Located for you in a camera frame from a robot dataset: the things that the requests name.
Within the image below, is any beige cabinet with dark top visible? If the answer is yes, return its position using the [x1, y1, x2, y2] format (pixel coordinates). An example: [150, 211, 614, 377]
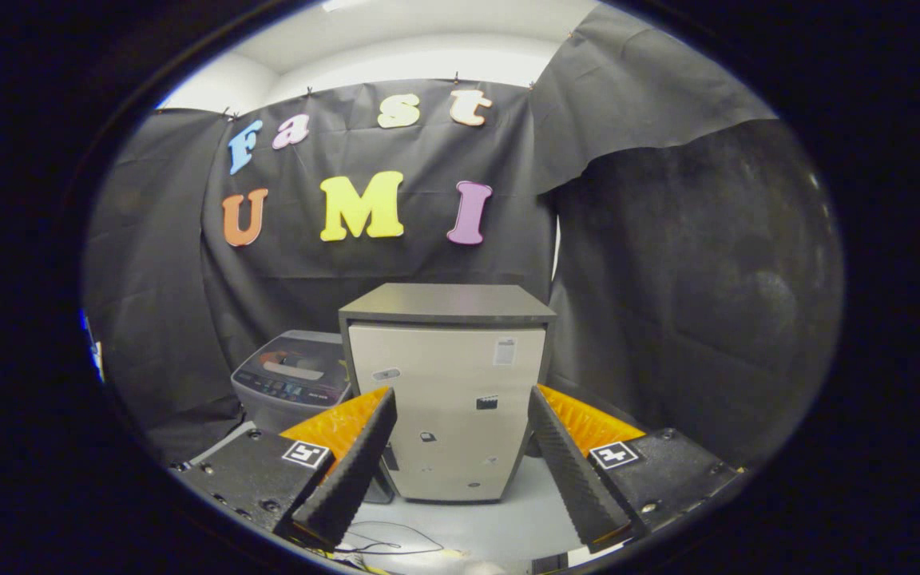
[338, 283, 558, 504]

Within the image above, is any black backdrop cloth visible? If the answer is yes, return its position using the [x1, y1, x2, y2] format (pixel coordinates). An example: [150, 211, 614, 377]
[83, 4, 844, 468]

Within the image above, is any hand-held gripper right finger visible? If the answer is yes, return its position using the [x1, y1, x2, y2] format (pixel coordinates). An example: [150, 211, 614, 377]
[527, 385, 748, 555]

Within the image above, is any grey washing machine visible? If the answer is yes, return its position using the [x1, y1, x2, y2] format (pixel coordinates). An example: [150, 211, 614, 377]
[230, 330, 395, 506]

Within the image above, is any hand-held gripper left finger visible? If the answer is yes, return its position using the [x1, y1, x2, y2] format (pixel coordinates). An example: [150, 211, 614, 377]
[175, 387, 399, 552]

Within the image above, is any thin black floor cable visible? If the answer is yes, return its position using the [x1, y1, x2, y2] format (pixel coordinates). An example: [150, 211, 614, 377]
[336, 521, 446, 557]

